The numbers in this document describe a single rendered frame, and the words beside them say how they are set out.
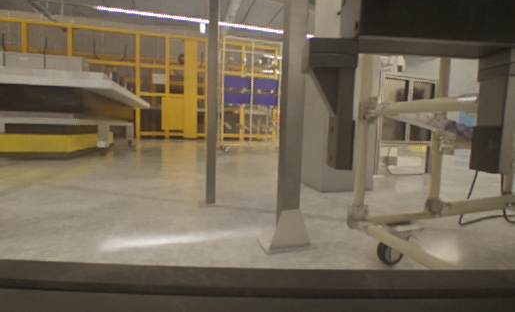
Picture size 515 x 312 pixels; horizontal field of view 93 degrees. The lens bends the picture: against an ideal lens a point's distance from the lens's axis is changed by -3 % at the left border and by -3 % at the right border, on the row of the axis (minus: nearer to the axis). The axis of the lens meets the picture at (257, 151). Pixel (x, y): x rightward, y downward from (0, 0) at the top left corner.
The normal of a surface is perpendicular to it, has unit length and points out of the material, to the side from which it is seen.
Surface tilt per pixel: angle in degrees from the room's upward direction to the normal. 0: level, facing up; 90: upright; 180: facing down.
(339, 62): 90
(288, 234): 90
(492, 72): 90
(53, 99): 90
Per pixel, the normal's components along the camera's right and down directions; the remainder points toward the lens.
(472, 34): 0.01, 0.09
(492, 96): -1.00, -0.03
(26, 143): 0.27, 0.09
